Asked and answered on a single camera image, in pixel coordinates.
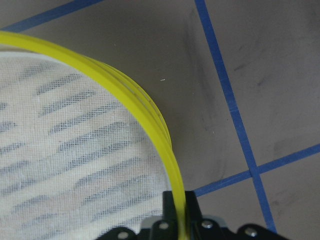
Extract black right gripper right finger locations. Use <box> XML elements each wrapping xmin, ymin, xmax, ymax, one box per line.
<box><xmin>185</xmin><ymin>191</ymin><xmax>227</xmax><ymax>240</ymax></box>

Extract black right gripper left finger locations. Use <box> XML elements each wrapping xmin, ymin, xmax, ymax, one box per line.
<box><xmin>149</xmin><ymin>191</ymin><xmax>178</xmax><ymax>240</ymax></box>

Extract yellow steamer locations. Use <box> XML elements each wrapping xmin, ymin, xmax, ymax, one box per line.
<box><xmin>0</xmin><ymin>31</ymin><xmax>188</xmax><ymax>240</ymax></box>

